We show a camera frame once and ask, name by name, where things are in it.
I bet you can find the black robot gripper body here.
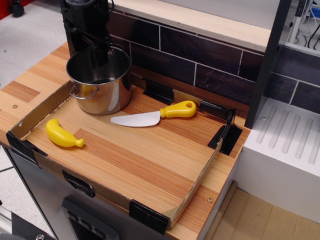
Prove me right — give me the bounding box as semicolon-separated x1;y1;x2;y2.
60;0;112;47

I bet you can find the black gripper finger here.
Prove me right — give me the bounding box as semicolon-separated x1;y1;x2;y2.
89;44;112;69
65;29;91;56

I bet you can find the stainless steel pot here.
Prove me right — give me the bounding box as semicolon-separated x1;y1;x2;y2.
66;46;132;115

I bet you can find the cardboard fence with black tape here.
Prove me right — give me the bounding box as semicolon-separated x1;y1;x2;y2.
6;79;249;240

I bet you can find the light wooden shelf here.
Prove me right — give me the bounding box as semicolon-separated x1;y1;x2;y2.
114;0;271;53

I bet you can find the yellow plastic toy banana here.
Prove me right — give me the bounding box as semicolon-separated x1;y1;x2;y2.
45;118;85;148

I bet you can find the grey oven control panel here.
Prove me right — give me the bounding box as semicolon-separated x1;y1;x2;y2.
61;198;121;240

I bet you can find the white toy sink drainboard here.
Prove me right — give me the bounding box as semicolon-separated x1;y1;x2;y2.
235;98;320;223

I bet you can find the yellow handled toy knife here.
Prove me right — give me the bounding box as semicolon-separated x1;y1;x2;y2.
110;100;197;128

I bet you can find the dark grey vertical post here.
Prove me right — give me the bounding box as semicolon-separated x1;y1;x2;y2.
245;0;294;129

